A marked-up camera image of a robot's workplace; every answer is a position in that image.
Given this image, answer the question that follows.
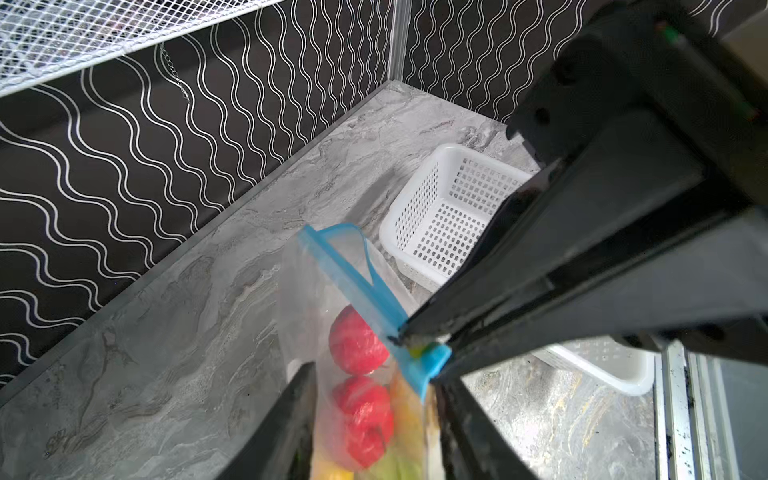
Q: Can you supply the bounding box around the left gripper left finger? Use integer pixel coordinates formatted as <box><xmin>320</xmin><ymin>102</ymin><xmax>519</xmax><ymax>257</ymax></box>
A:
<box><xmin>218</xmin><ymin>362</ymin><xmax>317</xmax><ymax>479</ymax></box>

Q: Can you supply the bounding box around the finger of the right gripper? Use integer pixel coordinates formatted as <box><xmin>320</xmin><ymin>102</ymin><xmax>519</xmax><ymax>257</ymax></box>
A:
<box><xmin>438</xmin><ymin>208</ymin><xmax>767</xmax><ymax>381</ymax></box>

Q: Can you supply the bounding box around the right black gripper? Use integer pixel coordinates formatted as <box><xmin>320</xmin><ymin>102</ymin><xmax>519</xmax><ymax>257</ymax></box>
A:
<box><xmin>400</xmin><ymin>1</ymin><xmax>767</xmax><ymax>345</ymax></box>

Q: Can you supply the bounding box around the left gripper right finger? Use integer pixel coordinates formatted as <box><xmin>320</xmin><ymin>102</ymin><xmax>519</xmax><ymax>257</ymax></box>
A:
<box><xmin>435</xmin><ymin>380</ymin><xmax>536</xmax><ymax>480</ymax></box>

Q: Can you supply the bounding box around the red toy fruit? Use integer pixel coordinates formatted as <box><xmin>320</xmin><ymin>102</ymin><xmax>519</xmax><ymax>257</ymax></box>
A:
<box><xmin>332</xmin><ymin>376</ymin><xmax>394</xmax><ymax>470</ymax></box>

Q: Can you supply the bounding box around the small red toy apple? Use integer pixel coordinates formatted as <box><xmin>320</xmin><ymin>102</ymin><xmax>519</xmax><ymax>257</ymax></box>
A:
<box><xmin>328</xmin><ymin>305</ymin><xmax>390</xmax><ymax>375</ymax></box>

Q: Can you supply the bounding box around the clear blue-zip bag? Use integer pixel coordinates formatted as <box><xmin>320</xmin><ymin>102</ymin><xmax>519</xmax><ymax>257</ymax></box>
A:
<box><xmin>277</xmin><ymin>224</ymin><xmax>452</xmax><ymax>479</ymax></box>

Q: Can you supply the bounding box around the green toy cabbage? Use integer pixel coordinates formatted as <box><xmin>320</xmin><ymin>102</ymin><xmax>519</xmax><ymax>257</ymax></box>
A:
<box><xmin>357</xmin><ymin>447</ymin><xmax>423</xmax><ymax>480</ymax></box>

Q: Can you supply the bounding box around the white plastic perforated basket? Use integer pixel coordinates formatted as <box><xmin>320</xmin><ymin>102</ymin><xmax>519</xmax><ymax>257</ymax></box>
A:
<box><xmin>379</xmin><ymin>142</ymin><xmax>656</xmax><ymax>397</ymax></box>

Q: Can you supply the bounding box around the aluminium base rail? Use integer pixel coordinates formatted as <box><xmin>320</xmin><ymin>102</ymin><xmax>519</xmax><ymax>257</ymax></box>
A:
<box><xmin>654</xmin><ymin>341</ymin><xmax>740</xmax><ymax>480</ymax></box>

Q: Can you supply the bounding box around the white wire wall basket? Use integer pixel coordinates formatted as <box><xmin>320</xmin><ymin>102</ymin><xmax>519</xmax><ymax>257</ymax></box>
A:
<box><xmin>1</xmin><ymin>0</ymin><xmax>273</xmax><ymax>96</ymax></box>

